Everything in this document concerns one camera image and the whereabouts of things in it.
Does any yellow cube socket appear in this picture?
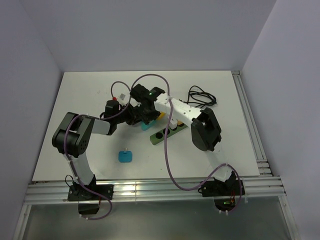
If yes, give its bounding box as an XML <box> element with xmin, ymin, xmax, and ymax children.
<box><xmin>156</xmin><ymin>112</ymin><xmax>166</xmax><ymax>121</ymax></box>

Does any teal triangular power strip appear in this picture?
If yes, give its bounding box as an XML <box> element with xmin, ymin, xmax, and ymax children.
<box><xmin>140</xmin><ymin>120</ymin><xmax>156</xmax><ymax>131</ymax></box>

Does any white charger plug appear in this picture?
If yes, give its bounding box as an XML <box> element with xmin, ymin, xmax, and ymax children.
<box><xmin>169</xmin><ymin>118</ymin><xmax>178</xmax><ymax>130</ymax></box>

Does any green power strip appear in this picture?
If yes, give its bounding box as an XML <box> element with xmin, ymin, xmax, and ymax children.
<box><xmin>149</xmin><ymin>123</ymin><xmax>187</xmax><ymax>146</ymax></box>

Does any blue plug adapter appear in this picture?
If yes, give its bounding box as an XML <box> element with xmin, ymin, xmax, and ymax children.
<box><xmin>118</xmin><ymin>148</ymin><xmax>133</xmax><ymax>163</ymax></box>

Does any black power cord with plug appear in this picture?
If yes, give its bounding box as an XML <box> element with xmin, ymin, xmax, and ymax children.
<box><xmin>186</xmin><ymin>85</ymin><xmax>218</xmax><ymax>108</ymax></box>

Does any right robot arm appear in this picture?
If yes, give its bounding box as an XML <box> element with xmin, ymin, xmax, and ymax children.
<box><xmin>130</xmin><ymin>84</ymin><xmax>222</xmax><ymax>190</ymax></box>

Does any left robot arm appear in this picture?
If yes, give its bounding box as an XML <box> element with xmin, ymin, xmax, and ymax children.
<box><xmin>52</xmin><ymin>99</ymin><xmax>141</xmax><ymax>200</ymax></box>

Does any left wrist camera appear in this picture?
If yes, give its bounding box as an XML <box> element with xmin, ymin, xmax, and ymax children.
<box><xmin>112</xmin><ymin>93</ymin><xmax>129</xmax><ymax>105</ymax></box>

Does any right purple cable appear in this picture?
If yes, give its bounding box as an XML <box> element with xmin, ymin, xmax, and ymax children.
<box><xmin>131</xmin><ymin>74</ymin><xmax>243</xmax><ymax>213</ymax></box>

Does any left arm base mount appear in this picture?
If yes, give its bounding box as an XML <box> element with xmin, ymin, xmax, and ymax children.
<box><xmin>67</xmin><ymin>183</ymin><xmax>114</xmax><ymax>216</ymax></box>

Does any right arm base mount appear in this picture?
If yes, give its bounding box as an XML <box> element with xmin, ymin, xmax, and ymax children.
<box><xmin>197</xmin><ymin>170</ymin><xmax>246</xmax><ymax>215</ymax></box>

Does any aluminium rail frame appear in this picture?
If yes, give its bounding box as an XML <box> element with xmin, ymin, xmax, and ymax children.
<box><xmin>13</xmin><ymin>71</ymin><xmax>301</xmax><ymax>240</ymax></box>

